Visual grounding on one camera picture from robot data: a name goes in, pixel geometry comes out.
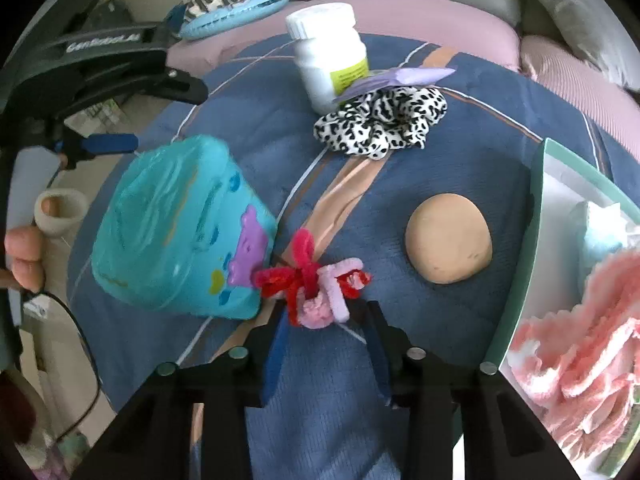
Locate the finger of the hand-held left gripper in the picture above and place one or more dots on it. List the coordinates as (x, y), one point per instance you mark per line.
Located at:
(112, 144)
(185, 87)

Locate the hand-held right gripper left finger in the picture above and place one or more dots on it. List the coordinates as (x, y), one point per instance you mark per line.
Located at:
(275, 360)

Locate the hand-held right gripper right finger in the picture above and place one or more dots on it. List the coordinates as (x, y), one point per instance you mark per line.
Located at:
(382, 365)

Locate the teal tissue packet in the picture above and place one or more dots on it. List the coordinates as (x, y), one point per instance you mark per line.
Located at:
(165, 220)

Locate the red pink pipe cleaner flower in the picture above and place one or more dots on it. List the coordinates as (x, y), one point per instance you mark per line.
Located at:
(305, 265)

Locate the white box with green rim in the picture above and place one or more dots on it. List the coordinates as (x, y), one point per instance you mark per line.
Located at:
(525, 260)

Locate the pink knitted cloth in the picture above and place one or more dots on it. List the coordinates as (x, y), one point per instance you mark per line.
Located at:
(590, 360)

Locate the person's left hand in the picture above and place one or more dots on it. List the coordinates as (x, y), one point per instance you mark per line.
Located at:
(25, 250)

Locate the white cup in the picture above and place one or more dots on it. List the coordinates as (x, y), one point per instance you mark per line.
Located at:
(75, 212)

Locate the blue cushion with zebra print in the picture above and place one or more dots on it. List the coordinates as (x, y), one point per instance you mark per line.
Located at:
(225, 20)

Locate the blue plaid blanket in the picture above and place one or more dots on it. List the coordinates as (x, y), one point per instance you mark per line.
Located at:
(325, 425)

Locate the beige round sponge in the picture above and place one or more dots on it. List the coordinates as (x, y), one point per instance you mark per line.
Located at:
(450, 240)

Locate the white plastic bottle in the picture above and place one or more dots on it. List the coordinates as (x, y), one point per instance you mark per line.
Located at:
(325, 55)

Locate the leopard print scrunchie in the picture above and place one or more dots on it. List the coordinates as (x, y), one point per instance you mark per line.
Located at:
(380, 120)

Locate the purple wipes packet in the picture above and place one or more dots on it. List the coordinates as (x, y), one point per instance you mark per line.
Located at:
(415, 76)

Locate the blue face mask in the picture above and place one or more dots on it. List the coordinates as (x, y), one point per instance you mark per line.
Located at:
(600, 245)

